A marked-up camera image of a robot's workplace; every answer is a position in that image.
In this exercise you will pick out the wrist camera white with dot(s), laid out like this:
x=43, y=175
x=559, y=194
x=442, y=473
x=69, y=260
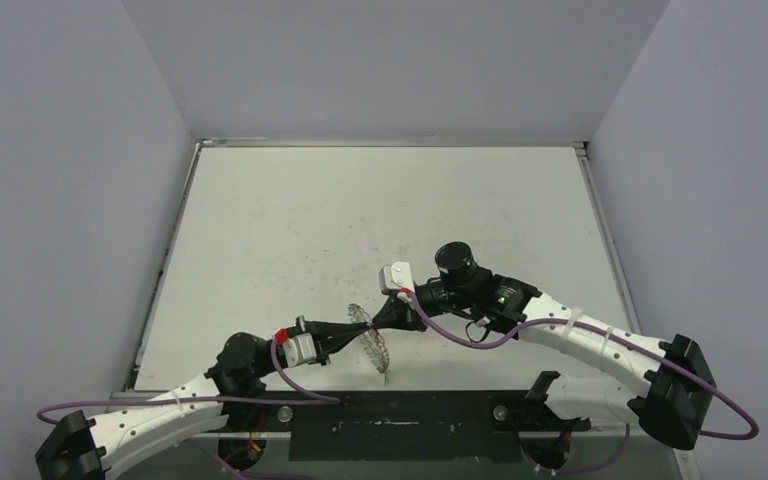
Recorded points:
x=396, y=278
x=295, y=349

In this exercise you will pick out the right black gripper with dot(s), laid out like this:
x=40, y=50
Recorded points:
x=408, y=312

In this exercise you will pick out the silver keyring disc with rings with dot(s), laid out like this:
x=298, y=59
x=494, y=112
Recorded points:
x=373, y=342

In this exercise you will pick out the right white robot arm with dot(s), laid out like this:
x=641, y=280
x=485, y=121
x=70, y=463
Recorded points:
x=663, y=386

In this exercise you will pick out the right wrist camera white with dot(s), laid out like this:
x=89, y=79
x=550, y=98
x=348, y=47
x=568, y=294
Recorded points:
x=396, y=278

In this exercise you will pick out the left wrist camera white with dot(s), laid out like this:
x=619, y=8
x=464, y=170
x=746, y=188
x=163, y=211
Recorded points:
x=295, y=349

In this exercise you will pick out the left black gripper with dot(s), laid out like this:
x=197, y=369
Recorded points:
x=329, y=337

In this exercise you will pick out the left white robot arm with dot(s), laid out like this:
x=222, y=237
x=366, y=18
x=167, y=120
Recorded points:
x=106, y=445

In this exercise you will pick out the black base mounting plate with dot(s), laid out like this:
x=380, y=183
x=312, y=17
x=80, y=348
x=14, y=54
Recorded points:
x=404, y=425

